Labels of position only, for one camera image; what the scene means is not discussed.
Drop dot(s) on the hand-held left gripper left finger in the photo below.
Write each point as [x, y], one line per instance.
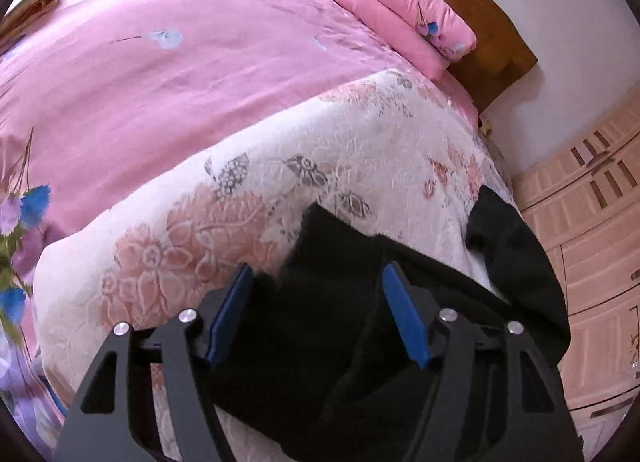
[232, 312]

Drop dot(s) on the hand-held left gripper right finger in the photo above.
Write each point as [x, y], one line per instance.
[405, 317]

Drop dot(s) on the white floral blanket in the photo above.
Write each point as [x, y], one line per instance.
[300, 142]

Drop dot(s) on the pink wooden wardrobe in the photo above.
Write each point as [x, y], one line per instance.
[590, 242]

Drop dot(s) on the pink floral bedsheet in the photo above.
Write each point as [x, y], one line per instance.
[150, 82]

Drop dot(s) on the wooden headboard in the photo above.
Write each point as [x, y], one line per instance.
[490, 42]

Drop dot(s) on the folded yellow blanket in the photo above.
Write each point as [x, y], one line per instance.
[35, 0]

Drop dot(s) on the black pants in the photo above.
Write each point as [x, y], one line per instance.
[325, 342]

